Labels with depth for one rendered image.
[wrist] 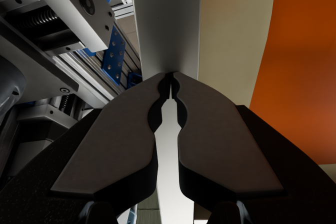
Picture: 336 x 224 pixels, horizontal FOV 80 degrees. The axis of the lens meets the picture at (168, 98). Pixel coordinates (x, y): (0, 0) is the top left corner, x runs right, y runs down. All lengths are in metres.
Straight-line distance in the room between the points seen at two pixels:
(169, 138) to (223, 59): 0.08
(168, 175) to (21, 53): 0.26
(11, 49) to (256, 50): 0.31
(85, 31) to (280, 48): 0.27
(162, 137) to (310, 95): 0.14
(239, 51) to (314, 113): 0.10
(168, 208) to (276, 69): 0.18
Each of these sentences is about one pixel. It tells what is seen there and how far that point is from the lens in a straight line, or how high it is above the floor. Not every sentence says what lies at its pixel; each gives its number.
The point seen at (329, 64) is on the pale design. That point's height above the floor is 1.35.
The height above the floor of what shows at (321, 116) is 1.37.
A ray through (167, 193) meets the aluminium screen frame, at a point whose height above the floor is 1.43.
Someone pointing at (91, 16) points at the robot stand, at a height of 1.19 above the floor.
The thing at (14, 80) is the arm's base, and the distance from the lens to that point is 0.38.
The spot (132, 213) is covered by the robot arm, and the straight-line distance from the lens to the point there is 0.70.
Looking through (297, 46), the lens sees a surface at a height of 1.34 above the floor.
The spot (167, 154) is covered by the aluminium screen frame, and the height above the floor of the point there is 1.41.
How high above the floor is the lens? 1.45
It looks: 30 degrees down
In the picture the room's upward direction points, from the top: 180 degrees counter-clockwise
